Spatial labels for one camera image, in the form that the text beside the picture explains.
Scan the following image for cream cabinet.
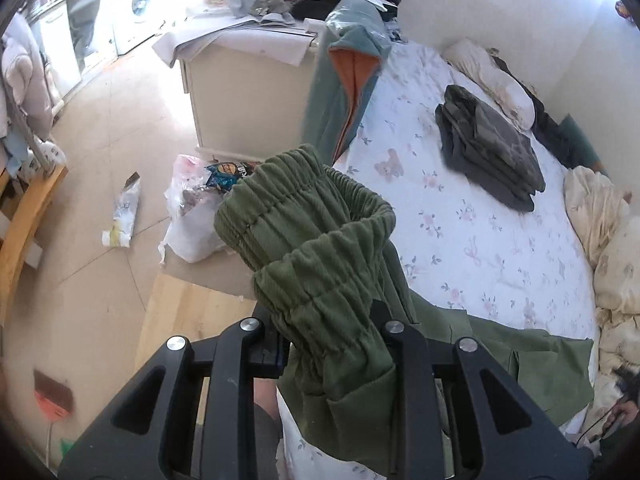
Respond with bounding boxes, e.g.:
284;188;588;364
179;30;321;162

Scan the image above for white washing machine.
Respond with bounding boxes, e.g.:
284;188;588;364
107;0;173;56

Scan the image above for teal orange-lined jacket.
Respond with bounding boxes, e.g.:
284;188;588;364
301;0;394;167

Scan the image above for red dustpan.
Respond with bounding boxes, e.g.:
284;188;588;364
33;369;75;420

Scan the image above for white puffer jacket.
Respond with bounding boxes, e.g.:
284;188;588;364
0;12;55;142

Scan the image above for green corduroy pants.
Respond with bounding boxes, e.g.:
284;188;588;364
214;143;596;478

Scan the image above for grey cloth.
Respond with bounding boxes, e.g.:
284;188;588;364
226;0;298;27

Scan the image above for cream pillow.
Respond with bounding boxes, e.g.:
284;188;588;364
442;37;536;132

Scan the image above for folded dark grey pants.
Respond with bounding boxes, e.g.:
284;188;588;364
434;84;547;213

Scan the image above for floral bed sheet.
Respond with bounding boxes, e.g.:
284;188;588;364
276;40;601;480

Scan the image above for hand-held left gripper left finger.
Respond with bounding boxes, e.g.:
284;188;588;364
58;303;293;480

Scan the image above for wooden chair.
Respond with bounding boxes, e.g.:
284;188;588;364
0;162;68;321

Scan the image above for cream floral duvet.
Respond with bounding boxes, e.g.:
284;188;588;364
563;165;640;441

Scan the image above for crumpled snack wrapper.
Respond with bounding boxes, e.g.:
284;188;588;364
101;172;142;249

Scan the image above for white plastic trash bag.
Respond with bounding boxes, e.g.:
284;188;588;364
159;154;256;264

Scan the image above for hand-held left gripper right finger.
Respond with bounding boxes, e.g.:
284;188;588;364
369;300;591;480

